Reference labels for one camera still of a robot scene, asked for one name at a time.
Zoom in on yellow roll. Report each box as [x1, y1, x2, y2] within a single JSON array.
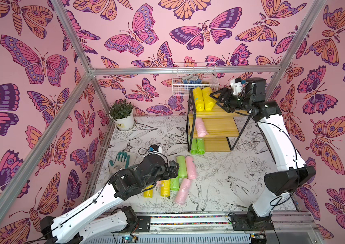
[[160, 180, 170, 197], [202, 87, 216, 111], [143, 185, 155, 198], [193, 87, 205, 112]]

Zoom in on pink roll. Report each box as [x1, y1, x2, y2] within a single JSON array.
[[195, 118, 208, 138], [174, 179, 192, 205], [185, 156, 198, 180]]

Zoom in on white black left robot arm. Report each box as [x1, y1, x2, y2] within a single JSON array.
[[40, 152, 180, 244]]

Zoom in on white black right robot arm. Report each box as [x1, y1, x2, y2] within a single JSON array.
[[210, 77, 316, 230]]

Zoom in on wooden three-tier shelf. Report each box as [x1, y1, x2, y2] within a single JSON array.
[[186, 90, 249, 152]]

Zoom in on green grey work glove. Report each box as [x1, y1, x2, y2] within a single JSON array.
[[108, 151, 131, 171]]

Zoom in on potted green plant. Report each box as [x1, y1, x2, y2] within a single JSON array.
[[109, 99, 135, 131]]

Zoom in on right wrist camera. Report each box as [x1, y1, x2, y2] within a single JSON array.
[[230, 78, 243, 96]]

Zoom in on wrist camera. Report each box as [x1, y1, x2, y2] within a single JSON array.
[[230, 78, 243, 96], [148, 144, 163, 154]]

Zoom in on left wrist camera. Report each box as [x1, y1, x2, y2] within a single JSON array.
[[148, 144, 163, 154]]

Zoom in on white wire basket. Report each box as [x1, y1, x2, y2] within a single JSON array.
[[171, 66, 219, 96]]

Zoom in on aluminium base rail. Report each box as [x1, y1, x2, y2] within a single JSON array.
[[80, 210, 322, 244]]

